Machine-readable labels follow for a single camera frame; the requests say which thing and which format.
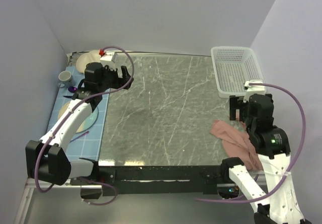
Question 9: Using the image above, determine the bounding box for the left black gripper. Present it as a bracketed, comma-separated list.
[98, 64, 133, 92]

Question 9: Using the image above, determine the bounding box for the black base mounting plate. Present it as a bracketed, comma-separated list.
[86, 165, 233, 194]

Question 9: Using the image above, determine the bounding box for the white plastic basket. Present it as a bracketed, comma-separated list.
[211, 46, 264, 99]

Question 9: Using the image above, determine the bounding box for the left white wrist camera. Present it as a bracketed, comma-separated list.
[99, 49, 118, 69]

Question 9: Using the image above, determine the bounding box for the blue grid placemat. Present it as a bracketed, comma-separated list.
[46, 66, 110, 162]

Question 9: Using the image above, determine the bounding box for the grey mug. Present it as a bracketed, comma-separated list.
[58, 70, 73, 88]

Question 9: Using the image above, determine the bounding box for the purple fork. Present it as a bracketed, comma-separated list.
[70, 131, 89, 142]

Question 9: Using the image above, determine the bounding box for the cream teal round plate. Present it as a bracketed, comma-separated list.
[57, 101, 98, 133]

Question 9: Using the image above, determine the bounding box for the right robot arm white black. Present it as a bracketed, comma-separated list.
[220, 94, 309, 223]

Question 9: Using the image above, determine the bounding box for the pink printed t shirt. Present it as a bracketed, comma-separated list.
[210, 120, 263, 171]

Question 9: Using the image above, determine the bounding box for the cream divided plate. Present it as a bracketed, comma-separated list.
[75, 50, 101, 74]

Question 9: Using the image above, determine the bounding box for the purple spoon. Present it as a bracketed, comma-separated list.
[68, 87, 77, 93]

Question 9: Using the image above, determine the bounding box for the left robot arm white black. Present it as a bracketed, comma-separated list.
[25, 62, 134, 185]

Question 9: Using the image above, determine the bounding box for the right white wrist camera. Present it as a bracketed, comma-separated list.
[244, 80, 266, 102]

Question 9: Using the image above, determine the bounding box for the aluminium frame rail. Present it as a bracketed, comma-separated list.
[14, 178, 84, 224]

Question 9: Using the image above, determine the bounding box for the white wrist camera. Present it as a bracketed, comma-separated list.
[244, 80, 266, 102]
[99, 49, 118, 69]

